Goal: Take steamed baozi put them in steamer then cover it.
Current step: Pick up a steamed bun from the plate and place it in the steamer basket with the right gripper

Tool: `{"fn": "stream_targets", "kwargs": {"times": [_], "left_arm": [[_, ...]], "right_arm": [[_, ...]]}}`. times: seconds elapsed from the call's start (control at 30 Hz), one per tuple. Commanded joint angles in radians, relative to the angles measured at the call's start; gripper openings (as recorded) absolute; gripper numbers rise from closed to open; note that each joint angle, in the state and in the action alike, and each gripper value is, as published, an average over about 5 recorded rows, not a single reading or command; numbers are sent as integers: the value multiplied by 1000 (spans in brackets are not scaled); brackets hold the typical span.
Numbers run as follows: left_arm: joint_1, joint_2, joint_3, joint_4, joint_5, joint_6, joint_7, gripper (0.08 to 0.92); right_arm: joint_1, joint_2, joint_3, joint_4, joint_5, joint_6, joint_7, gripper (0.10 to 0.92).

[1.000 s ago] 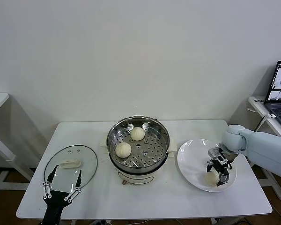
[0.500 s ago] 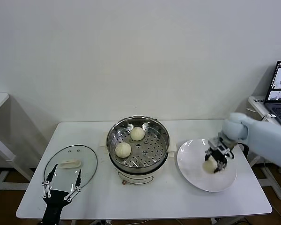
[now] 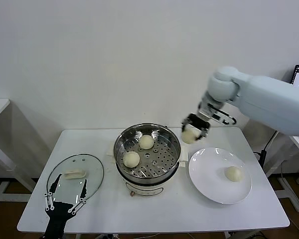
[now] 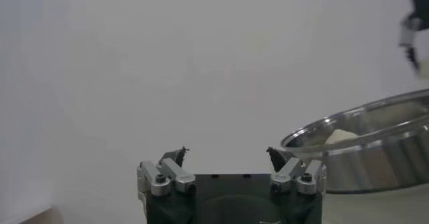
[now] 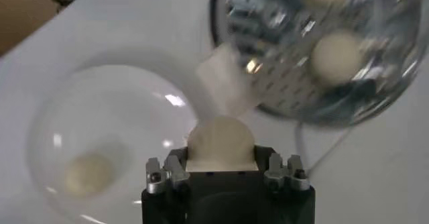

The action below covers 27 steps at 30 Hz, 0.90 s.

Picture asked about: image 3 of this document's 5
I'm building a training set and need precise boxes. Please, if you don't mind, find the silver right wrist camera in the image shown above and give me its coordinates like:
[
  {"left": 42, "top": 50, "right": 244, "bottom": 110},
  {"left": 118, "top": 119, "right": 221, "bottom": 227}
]
[{"left": 197, "top": 101, "right": 221, "bottom": 120}]

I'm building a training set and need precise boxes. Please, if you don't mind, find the white electric cooking pot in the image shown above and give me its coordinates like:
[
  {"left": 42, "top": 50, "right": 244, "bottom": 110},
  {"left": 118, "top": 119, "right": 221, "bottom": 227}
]
[{"left": 106, "top": 121, "right": 189, "bottom": 198}]

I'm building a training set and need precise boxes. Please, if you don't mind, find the glass lid with white handle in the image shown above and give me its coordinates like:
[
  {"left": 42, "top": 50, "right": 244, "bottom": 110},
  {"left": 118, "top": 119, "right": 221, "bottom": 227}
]
[{"left": 46, "top": 153, "right": 105, "bottom": 204}]

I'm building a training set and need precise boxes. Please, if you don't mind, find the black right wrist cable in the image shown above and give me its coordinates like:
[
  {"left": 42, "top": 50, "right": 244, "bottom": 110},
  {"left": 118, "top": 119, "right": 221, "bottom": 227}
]
[{"left": 213, "top": 109, "right": 237, "bottom": 125}]

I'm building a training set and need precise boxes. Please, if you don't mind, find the white steamed baozi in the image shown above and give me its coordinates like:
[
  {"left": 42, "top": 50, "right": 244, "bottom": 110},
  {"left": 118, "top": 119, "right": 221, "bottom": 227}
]
[
  {"left": 123, "top": 151, "right": 141, "bottom": 168},
  {"left": 225, "top": 166, "right": 245, "bottom": 182},
  {"left": 181, "top": 124, "right": 201, "bottom": 145},
  {"left": 139, "top": 135, "right": 154, "bottom": 150}
]

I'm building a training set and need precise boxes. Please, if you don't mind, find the white round plate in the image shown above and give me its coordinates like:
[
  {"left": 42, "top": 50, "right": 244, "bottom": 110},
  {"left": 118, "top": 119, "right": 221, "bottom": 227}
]
[{"left": 188, "top": 147, "right": 253, "bottom": 205}]

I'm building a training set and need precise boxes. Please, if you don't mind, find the stainless steel steamer basket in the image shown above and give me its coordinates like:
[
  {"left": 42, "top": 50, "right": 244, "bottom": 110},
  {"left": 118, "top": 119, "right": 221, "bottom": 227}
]
[{"left": 113, "top": 123, "right": 182, "bottom": 182}]

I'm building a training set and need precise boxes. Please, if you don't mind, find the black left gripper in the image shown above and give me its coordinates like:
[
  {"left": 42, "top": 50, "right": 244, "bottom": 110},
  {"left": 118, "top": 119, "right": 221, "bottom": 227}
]
[{"left": 43, "top": 173, "right": 88, "bottom": 239}]

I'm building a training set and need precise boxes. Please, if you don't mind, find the white laptop cable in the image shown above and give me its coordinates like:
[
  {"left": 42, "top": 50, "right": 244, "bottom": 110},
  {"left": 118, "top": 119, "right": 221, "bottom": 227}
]
[{"left": 264, "top": 130, "right": 279, "bottom": 151}]

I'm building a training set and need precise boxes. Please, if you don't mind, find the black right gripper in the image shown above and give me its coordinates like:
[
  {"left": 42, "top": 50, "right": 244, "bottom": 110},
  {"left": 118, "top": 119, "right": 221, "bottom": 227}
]
[{"left": 181, "top": 113, "right": 211, "bottom": 142}]

